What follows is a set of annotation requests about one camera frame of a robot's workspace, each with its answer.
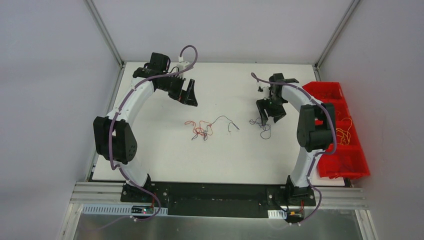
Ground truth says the white cable duct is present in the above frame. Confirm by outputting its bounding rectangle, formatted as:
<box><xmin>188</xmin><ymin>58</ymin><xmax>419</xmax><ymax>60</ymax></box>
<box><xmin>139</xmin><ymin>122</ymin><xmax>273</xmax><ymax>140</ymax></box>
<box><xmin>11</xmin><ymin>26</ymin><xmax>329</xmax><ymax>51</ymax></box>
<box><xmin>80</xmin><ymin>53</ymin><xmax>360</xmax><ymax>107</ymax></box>
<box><xmin>267</xmin><ymin>209</ymin><xmax>287</xmax><ymax>220</ymax></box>
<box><xmin>81</xmin><ymin>204</ymin><xmax>168</xmax><ymax>217</ymax></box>

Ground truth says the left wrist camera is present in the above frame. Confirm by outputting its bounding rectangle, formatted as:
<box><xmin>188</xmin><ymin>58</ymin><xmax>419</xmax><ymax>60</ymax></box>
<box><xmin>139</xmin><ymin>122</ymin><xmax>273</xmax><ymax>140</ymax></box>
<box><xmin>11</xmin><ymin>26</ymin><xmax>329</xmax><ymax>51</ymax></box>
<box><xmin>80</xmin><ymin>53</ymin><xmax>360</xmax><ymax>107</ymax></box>
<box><xmin>176</xmin><ymin>56</ymin><xmax>191</xmax><ymax>78</ymax></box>

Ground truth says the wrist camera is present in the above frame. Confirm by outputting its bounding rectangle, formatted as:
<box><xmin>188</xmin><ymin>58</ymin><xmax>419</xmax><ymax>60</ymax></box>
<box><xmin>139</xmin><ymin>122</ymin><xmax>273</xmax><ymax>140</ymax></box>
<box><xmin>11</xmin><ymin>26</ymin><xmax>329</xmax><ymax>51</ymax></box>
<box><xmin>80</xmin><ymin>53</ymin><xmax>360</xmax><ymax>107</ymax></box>
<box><xmin>176</xmin><ymin>56</ymin><xmax>191</xmax><ymax>78</ymax></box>
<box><xmin>256</xmin><ymin>82</ymin><xmax>270</xmax><ymax>94</ymax></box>

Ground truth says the thin red wire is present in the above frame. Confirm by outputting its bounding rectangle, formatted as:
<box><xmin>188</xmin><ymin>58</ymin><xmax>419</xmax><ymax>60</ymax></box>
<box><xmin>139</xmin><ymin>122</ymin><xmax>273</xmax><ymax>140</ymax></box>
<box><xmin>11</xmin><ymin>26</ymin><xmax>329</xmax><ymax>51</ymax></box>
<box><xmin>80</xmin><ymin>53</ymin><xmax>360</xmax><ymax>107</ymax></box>
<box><xmin>184</xmin><ymin>119</ymin><xmax>214</xmax><ymax>141</ymax></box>

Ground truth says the thin orange wire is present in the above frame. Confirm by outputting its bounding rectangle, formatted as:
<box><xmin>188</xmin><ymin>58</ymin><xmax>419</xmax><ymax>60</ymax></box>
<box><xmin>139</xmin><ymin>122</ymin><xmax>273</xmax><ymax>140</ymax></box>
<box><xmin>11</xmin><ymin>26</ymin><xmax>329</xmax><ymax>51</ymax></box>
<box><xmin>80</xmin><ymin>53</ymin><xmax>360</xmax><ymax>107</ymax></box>
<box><xmin>335</xmin><ymin>117</ymin><xmax>353</xmax><ymax>147</ymax></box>

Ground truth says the red plastic bin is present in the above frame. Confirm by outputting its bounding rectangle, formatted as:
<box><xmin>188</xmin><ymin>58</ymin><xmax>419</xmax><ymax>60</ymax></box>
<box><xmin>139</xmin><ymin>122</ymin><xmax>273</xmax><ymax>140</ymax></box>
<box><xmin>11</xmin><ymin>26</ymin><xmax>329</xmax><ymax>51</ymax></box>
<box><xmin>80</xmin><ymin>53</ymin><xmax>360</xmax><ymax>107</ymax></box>
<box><xmin>303</xmin><ymin>81</ymin><xmax>370</xmax><ymax>180</ymax></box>

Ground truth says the right white cable duct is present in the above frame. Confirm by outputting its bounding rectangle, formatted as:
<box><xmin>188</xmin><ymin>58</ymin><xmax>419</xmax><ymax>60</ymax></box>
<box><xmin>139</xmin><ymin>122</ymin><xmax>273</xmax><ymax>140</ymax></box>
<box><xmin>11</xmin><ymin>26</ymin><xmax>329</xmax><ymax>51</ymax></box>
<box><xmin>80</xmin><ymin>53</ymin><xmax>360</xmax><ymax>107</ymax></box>
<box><xmin>267</xmin><ymin>209</ymin><xmax>287</xmax><ymax>220</ymax></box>

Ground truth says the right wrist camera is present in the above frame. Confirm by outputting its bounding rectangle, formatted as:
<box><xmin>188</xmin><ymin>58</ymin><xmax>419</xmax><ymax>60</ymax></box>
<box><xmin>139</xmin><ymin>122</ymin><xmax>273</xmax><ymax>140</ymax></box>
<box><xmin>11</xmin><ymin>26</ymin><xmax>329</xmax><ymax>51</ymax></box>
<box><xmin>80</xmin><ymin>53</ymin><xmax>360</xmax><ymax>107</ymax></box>
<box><xmin>256</xmin><ymin>82</ymin><xmax>270</xmax><ymax>94</ymax></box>

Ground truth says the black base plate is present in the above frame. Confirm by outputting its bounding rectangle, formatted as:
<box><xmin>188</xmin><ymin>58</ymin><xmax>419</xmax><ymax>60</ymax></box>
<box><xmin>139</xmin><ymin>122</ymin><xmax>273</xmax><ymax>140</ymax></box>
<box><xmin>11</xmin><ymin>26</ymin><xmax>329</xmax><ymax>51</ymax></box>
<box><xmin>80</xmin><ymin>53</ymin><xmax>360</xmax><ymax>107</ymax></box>
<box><xmin>120</xmin><ymin>181</ymin><xmax>316</xmax><ymax>219</ymax></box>

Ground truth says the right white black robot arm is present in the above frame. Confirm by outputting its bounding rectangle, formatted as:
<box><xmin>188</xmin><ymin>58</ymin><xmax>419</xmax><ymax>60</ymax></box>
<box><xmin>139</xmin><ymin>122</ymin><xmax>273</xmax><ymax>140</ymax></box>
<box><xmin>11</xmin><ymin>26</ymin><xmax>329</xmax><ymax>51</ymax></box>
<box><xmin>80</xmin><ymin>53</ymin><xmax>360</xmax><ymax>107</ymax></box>
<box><xmin>251</xmin><ymin>73</ymin><xmax>337</xmax><ymax>206</ymax></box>

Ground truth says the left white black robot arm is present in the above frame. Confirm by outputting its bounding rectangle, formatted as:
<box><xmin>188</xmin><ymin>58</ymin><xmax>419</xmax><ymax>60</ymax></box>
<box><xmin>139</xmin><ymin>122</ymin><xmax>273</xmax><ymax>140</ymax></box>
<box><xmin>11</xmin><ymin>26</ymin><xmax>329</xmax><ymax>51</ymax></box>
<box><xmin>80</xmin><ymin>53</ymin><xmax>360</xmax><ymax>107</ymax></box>
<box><xmin>93</xmin><ymin>52</ymin><xmax>198</xmax><ymax>203</ymax></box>

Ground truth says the aluminium frame rail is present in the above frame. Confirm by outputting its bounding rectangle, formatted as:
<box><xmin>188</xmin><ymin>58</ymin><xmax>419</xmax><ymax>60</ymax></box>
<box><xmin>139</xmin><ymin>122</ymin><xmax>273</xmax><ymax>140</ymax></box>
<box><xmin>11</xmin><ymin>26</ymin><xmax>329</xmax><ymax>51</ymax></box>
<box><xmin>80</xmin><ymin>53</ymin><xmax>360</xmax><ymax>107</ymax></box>
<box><xmin>70</xmin><ymin>182</ymin><xmax>369</xmax><ymax>210</ymax></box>

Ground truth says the left white cable duct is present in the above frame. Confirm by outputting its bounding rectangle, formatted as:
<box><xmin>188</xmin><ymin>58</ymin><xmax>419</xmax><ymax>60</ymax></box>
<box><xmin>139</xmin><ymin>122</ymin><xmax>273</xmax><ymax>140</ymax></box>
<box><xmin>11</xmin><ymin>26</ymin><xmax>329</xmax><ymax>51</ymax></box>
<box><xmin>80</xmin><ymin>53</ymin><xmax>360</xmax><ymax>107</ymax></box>
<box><xmin>81</xmin><ymin>204</ymin><xmax>168</xmax><ymax>217</ymax></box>

